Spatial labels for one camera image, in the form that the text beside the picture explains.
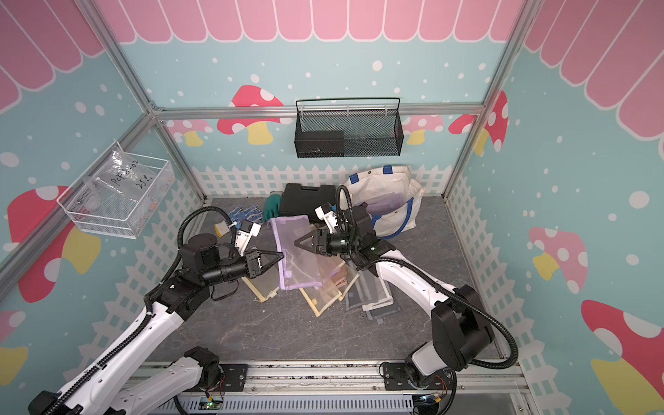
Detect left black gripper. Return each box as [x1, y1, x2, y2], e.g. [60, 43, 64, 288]
[204, 249, 285, 286]

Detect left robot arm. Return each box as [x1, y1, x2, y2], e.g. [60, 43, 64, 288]
[28, 206, 284, 414]

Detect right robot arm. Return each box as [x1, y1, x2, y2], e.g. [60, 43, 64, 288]
[294, 186, 519, 388]

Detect beige mesh pouch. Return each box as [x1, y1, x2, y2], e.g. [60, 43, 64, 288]
[299, 256, 360, 317]

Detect white grey mesh pouch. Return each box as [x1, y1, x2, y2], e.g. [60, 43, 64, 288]
[344, 271, 394, 311]

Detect cream canvas tote bag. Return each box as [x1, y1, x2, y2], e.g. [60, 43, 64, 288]
[343, 165, 425, 239]

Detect grey pouch under white pouch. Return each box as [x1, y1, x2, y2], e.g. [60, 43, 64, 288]
[365, 303, 401, 324]

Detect clear plastic labelled bag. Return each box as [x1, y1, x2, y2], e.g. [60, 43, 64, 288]
[77, 145, 157, 219]

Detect black plastic tool case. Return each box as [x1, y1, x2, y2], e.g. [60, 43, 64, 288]
[279, 183, 336, 223]

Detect blue white work glove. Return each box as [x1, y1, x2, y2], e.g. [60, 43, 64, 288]
[214, 205, 263, 238]

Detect green rubber glove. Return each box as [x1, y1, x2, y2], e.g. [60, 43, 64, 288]
[263, 191, 283, 223]

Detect black box in basket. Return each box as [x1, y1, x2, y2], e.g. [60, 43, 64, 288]
[295, 131, 345, 158]

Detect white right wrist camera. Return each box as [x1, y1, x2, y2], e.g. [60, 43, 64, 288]
[315, 203, 339, 233]

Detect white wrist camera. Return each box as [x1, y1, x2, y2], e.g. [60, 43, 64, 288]
[315, 203, 339, 233]
[234, 221, 261, 256]

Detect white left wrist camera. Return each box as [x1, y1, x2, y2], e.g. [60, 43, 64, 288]
[234, 221, 261, 256]

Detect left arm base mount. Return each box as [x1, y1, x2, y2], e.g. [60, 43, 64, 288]
[185, 363, 249, 394]

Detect black wire mesh basket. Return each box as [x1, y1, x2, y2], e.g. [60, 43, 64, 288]
[295, 97, 405, 157]

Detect white wire wall basket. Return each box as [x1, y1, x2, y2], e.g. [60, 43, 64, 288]
[57, 142, 176, 240]

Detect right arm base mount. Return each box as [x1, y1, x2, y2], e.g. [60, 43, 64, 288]
[378, 361, 456, 392]

